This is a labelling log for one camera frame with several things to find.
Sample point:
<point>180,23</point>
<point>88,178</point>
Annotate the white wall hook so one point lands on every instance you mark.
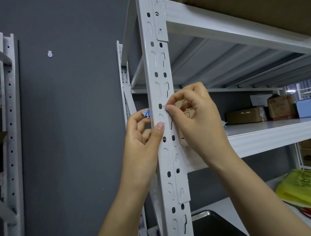
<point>49,54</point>

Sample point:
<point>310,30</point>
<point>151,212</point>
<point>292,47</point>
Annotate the crumpled white paper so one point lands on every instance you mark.
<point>224,123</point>

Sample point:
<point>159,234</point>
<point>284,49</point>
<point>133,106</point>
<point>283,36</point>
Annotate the flat cardboard box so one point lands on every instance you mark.
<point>245,116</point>

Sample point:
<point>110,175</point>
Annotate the brown box with red print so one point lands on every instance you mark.
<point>281,108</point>

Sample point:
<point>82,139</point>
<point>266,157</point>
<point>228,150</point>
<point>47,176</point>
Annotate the steel tray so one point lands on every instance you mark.
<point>211,226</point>

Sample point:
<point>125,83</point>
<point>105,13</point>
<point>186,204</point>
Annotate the large cardboard box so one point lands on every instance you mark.
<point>255,12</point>

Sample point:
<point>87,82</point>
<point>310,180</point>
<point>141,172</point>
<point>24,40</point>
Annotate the person's right hand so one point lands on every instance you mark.
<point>204,131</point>

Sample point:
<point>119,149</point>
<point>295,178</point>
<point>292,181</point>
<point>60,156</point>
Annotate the small printed cardboard box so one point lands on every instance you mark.
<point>189,113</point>

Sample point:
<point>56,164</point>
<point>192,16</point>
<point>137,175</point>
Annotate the flat brown cardboard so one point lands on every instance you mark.
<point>2,137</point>

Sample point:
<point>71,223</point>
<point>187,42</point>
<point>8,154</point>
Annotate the person's right forearm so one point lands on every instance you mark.
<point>257,197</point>

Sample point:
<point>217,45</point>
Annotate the white perforated shelf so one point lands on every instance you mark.
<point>155,63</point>

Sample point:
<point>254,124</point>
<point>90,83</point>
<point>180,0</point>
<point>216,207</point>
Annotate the light blue box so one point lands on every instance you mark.
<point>303,109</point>

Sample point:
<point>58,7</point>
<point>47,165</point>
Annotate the person's left hand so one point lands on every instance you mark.
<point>138,155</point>

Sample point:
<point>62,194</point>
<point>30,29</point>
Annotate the cardboard box with dark print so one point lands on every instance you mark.
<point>306,155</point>

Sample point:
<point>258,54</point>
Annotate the white paper sheet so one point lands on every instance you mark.
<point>258,99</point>

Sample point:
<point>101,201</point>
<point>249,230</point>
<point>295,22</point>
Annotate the white metal shelving rack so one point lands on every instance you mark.
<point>218,206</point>

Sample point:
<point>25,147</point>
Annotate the yellow-green plastic bag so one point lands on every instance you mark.
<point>296,187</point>

